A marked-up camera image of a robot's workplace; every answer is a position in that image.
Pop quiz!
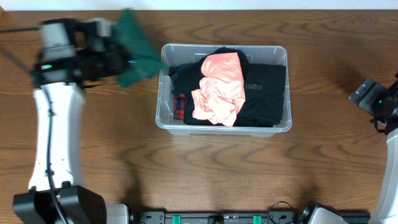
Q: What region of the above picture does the pink garment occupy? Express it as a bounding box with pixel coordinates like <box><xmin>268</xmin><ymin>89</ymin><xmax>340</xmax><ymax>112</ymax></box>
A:
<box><xmin>192</xmin><ymin>52</ymin><xmax>246</xmax><ymax>126</ymax></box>

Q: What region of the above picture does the red plaid garment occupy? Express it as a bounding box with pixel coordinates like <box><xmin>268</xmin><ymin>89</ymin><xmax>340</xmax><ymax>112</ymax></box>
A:
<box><xmin>174</xmin><ymin>93</ymin><xmax>187</xmax><ymax>120</ymax></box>

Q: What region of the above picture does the dark green garment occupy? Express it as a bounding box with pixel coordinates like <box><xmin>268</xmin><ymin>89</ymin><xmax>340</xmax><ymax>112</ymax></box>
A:
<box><xmin>111</xmin><ymin>9</ymin><xmax>164</xmax><ymax>87</ymax></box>

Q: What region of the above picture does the clear plastic storage bin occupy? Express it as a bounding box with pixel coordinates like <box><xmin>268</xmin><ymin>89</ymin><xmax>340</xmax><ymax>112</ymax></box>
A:
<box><xmin>155</xmin><ymin>44</ymin><xmax>292</xmax><ymax>137</ymax></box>

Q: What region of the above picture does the dark teal garment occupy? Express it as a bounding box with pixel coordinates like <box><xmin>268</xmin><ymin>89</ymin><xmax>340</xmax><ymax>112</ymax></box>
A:
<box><xmin>169</xmin><ymin>63</ymin><xmax>193</xmax><ymax>95</ymax></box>

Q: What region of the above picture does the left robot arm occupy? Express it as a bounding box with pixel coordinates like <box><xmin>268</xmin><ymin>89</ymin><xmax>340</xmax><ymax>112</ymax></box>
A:
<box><xmin>13</xmin><ymin>18</ymin><xmax>129</xmax><ymax>224</ymax></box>

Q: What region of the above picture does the black garment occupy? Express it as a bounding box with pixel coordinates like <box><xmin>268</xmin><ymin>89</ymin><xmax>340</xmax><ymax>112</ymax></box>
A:
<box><xmin>234</xmin><ymin>63</ymin><xmax>287</xmax><ymax>128</ymax></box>
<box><xmin>171</xmin><ymin>47</ymin><xmax>249</xmax><ymax>126</ymax></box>

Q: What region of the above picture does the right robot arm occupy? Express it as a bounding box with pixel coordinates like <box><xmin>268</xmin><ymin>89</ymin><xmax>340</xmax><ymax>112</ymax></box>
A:
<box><xmin>349</xmin><ymin>78</ymin><xmax>397</xmax><ymax>224</ymax></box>

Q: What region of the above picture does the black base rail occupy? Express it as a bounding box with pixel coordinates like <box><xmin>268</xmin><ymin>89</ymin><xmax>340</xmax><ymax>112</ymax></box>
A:
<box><xmin>129</xmin><ymin>210</ymin><xmax>371</xmax><ymax>224</ymax></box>

